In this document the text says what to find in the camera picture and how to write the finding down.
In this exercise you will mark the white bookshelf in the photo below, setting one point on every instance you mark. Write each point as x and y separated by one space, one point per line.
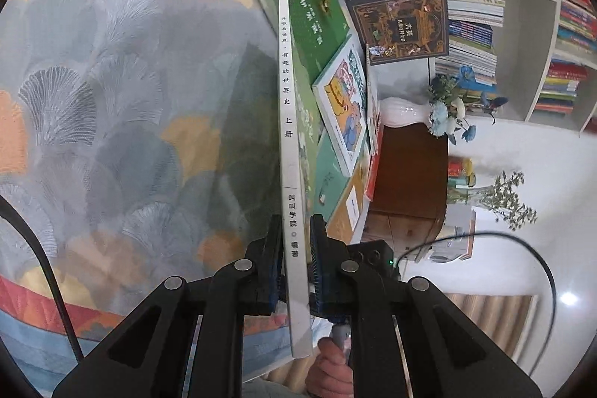
527 29

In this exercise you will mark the red and yellow box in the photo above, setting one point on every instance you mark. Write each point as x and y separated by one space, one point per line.
459 168

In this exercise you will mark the brown wooden cabinet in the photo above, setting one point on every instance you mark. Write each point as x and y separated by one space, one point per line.
410 174

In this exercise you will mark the beige striped mat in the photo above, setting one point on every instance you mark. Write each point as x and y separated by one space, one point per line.
485 318

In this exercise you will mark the blue and white flower bouquet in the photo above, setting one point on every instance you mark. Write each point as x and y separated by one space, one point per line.
447 109

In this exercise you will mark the white storage box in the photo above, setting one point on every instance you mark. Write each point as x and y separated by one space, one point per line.
464 235

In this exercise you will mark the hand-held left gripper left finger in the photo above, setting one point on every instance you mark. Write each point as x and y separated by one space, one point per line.
275 272

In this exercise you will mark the row of white blue books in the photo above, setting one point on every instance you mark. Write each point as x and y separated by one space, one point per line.
475 6

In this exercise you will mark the ginkgo-patterned tablecloth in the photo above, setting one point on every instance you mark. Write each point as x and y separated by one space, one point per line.
140 99

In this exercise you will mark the person's right hand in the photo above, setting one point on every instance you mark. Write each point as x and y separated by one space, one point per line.
331 370

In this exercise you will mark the white-spined paperback book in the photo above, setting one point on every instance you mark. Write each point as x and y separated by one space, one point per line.
291 193

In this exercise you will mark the white cartoon monkey book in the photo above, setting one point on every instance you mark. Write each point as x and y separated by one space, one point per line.
373 118

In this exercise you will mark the red paperback book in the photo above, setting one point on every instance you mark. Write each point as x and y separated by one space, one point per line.
375 174

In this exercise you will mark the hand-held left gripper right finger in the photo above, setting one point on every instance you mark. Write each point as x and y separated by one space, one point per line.
317 272

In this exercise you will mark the dark ornate hardcover book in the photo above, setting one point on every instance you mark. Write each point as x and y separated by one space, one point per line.
401 25

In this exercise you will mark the teal green paperback book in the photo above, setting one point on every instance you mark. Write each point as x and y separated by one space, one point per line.
329 179

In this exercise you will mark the row of pale shelved books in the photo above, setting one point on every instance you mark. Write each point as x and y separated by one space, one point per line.
466 62

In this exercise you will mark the colourful cartoon cover book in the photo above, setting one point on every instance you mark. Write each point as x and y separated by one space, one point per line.
340 109

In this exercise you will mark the plastic water bottle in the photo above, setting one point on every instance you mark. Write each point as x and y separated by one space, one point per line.
443 249

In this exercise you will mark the dried green flower sprigs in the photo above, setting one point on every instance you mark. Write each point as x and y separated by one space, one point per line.
510 197

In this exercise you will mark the teal box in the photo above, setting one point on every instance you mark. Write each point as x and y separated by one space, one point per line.
461 182

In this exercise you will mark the white ribbed vase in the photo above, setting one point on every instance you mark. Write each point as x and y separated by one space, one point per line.
403 113

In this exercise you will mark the orange-brown paperback book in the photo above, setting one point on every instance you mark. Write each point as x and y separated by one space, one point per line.
347 216

